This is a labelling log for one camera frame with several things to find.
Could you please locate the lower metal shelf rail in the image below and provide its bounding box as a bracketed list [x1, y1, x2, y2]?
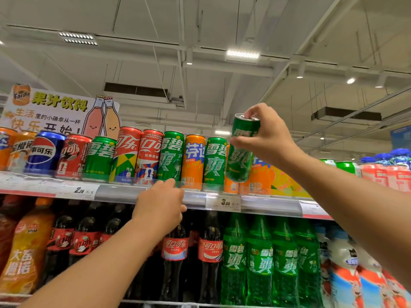
[0, 293, 277, 308]

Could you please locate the blue cola can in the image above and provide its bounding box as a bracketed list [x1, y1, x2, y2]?
[24, 130, 67, 177]

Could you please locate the person's left forearm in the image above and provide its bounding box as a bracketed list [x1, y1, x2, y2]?
[19, 217, 165, 308]

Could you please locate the short green soda can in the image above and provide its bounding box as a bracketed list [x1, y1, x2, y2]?
[82, 136, 117, 183]

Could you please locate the orange can with picture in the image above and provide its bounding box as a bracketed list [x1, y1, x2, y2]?
[6, 130, 38, 173]

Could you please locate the plain orange soda can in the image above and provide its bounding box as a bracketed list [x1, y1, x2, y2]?
[0, 126, 17, 171]

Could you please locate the row of dark cola bottles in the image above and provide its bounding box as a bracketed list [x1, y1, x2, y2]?
[41, 200, 225, 306]

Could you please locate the orange yellow can multipack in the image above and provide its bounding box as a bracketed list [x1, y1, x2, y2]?
[239, 156, 313, 200]

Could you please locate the pink bottle blue cap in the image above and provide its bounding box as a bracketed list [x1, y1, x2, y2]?
[388, 148, 411, 193]
[374, 153, 402, 190]
[359, 156, 388, 187]

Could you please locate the green soda bottle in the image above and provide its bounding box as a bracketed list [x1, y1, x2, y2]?
[220, 212, 248, 306]
[294, 219, 323, 308]
[272, 217, 300, 308]
[246, 215, 274, 307]

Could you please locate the person's right hand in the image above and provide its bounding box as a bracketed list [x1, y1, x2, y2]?
[229, 103, 304, 172]

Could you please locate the metal shelf with price rail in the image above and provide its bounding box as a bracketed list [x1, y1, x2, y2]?
[0, 171, 334, 221]

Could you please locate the green slim soda can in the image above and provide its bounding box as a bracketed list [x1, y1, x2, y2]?
[156, 130, 185, 183]
[202, 136, 228, 193]
[225, 113, 261, 183]

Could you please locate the person's right forearm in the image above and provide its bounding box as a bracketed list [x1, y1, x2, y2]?
[283, 147, 411, 293]

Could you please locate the blue hanging sign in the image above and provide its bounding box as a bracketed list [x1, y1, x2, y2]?
[390, 124, 411, 150]

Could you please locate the juice drink banner sign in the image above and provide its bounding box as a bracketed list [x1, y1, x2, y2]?
[0, 84, 123, 140]

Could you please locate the white red price tag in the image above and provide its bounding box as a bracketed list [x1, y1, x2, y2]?
[298, 201, 334, 221]

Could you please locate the dark ceiling air vent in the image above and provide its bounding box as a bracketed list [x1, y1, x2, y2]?
[103, 82, 170, 99]
[311, 106, 383, 123]

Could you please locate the person's left hand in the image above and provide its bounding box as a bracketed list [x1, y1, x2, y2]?
[132, 178, 188, 236]

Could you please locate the short red cola can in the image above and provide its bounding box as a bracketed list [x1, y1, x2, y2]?
[55, 134, 93, 181]

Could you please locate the red can blue red pattern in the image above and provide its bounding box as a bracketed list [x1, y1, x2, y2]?
[134, 129, 164, 187]

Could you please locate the ceiling light panel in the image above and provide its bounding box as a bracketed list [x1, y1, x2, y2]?
[225, 49, 260, 64]
[58, 31, 99, 46]

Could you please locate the red can yellow green pattern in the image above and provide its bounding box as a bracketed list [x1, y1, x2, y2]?
[109, 126, 143, 185]

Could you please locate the white milk drink bottle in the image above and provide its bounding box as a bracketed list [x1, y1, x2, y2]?
[327, 228, 365, 308]
[381, 269, 411, 308]
[355, 244, 390, 308]
[315, 225, 332, 308]

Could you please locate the orange juice bottle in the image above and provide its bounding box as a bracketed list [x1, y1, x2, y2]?
[0, 197, 56, 296]

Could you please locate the orange slim soda can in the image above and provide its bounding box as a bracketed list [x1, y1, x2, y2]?
[223, 144, 240, 195]
[180, 133, 207, 191]

